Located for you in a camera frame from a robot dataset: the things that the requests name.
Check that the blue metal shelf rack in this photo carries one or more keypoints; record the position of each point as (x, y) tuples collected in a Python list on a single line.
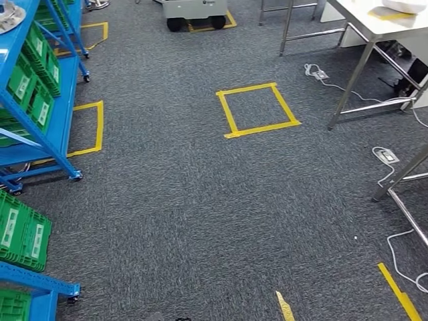
[(33, 279), (63, 111), (76, 17)]

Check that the white plastic part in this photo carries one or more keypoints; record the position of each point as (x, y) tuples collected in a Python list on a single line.
[(404, 5)]

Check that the white wheeled cart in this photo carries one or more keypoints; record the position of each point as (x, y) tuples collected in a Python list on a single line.
[(194, 9)]

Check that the yellow floor tape rectangle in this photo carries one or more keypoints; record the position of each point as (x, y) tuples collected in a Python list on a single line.
[(99, 128)]

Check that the white desk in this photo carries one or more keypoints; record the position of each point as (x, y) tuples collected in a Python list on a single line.
[(367, 22)]

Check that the chrome round floor base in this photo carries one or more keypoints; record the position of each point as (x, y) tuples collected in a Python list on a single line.
[(22, 168)]

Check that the yellow desk tape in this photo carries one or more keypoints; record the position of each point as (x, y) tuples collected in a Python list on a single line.
[(391, 16)]

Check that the yellow floor tape line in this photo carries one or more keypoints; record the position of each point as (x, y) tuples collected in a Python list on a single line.
[(398, 292)]

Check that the grey plastic wheel cover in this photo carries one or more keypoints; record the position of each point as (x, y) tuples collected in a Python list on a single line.
[(11, 17)]

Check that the steel table frame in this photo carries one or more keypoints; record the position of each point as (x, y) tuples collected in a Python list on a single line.
[(287, 31)]

